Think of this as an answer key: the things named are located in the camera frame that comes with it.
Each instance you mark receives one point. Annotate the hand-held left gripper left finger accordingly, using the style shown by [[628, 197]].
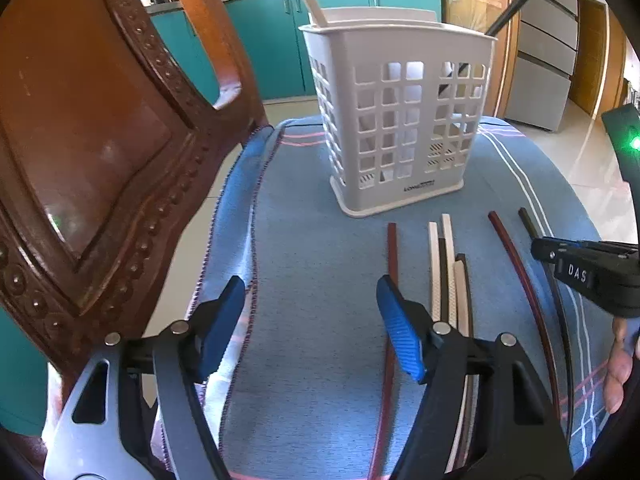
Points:
[[225, 320]]

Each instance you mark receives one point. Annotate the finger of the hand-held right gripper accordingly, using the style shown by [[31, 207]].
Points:
[[600, 270]]

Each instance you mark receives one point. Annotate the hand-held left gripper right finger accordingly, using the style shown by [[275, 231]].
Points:
[[400, 330]]

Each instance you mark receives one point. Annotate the dark brown chopstick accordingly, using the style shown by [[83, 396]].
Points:
[[443, 270], [468, 300]]

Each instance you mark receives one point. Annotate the dark red chopstick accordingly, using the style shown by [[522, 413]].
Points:
[[520, 265], [394, 250]]

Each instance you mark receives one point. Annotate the white plastic utensil basket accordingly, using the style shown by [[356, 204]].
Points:
[[400, 40]]

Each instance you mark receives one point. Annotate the person's right hand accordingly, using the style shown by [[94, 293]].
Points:
[[620, 360]]

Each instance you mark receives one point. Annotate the brown wooden door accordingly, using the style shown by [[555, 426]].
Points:
[[592, 60]]

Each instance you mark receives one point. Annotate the blue striped cloth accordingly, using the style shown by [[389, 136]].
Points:
[[310, 260]]

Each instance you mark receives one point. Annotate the silver refrigerator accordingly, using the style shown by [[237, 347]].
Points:
[[545, 60]]

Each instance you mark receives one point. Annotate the carved wooden chair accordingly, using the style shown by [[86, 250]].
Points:
[[75, 110]]

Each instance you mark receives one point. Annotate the teal kitchen cabinets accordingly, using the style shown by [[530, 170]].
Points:
[[270, 40]]

